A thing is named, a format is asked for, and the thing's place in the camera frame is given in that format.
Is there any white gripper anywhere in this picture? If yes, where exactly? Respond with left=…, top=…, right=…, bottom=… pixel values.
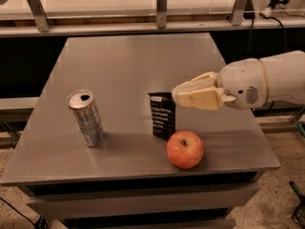
left=172, top=58, right=268, bottom=110

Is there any black rxbar chocolate wrapper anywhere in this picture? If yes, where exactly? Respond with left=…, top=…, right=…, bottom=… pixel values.
left=149, top=93, right=175, bottom=139

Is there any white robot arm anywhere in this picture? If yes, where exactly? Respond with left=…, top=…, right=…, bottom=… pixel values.
left=172, top=51, right=305, bottom=110

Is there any red apple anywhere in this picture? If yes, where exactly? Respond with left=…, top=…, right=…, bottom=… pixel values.
left=166, top=131, right=204, bottom=169

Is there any grey drawer cabinet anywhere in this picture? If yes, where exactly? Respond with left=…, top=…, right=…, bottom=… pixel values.
left=23, top=171, right=259, bottom=229

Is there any silver drink can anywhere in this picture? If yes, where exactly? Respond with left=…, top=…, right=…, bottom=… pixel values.
left=67, top=90, right=105, bottom=147

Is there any dark object on floor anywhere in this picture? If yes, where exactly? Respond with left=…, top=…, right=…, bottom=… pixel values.
left=289, top=181, right=305, bottom=229

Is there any black cable behind table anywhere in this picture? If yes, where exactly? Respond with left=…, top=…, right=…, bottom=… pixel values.
left=239, top=14, right=289, bottom=78

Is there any right metal bracket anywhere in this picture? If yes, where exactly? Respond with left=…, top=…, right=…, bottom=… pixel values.
left=229, top=0, right=248, bottom=26

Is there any metal bracket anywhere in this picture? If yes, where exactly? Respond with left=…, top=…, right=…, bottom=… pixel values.
left=229, top=0, right=248, bottom=26
left=156, top=0, right=167, bottom=29
left=27, top=0, right=51, bottom=32

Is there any middle metal bracket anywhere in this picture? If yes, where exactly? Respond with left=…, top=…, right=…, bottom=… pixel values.
left=156, top=0, right=167, bottom=29

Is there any left metal bracket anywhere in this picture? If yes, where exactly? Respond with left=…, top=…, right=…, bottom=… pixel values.
left=27, top=0, right=51, bottom=32

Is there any black cable on floor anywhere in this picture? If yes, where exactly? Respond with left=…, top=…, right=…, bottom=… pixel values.
left=0, top=196, right=49, bottom=229

